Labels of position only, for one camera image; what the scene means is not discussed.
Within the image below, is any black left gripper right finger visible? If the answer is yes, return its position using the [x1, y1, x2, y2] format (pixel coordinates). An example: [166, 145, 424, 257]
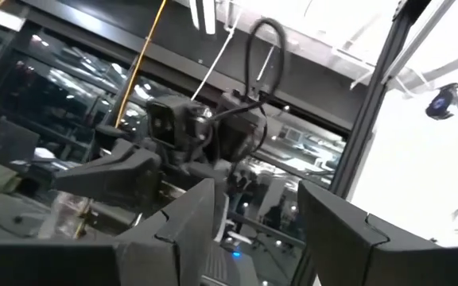
[297, 180, 458, 286]

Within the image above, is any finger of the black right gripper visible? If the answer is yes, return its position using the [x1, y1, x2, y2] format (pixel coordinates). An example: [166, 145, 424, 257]
[53, 149, 162, 207]

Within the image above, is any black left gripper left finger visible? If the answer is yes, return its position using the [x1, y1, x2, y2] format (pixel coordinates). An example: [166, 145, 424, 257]
[0, 177, 216, 286]

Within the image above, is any dark laptop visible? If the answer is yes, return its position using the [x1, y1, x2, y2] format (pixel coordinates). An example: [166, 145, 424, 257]
[0, 118, 41, 164]

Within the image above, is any white hanging cable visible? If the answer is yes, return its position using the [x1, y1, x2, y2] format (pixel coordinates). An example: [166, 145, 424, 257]
[191, 22, 239, 101]

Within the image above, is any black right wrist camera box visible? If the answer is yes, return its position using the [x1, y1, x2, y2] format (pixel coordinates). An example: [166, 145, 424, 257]
[146, 98, 183, 149]

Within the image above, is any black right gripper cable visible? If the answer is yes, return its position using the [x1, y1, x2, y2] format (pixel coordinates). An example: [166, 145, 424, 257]
[244, 17, 288, 102]

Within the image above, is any yellow hanging cable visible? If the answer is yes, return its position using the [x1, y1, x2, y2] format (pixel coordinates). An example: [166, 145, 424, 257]
[113, 0, 169, 129]

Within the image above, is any overhead camera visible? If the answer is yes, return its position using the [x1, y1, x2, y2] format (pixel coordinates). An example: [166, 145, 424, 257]
[425, 82, 458, 121]

